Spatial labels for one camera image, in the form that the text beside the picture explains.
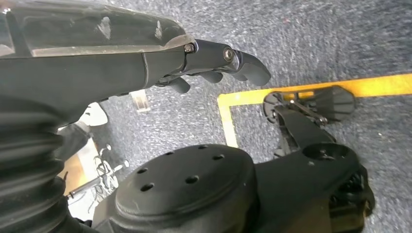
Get metal rod with wires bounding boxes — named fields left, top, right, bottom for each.
left=66, top=144, right=130, bottom=200

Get white plastic piece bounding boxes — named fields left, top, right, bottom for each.
left=78, top=101, right=109, bottom=127

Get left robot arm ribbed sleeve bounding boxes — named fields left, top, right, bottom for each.
left=0, top=95, right=97, bottom=233

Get clear acrylic block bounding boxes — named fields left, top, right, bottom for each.
left=129, top=89, right=152, bottom=113

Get yellow floor tape outline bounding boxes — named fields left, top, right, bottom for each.
left=217, top=73, right=412, bottom=149

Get black caster wheel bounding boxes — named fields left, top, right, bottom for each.
left=263, top=84, right=357, bottom=127

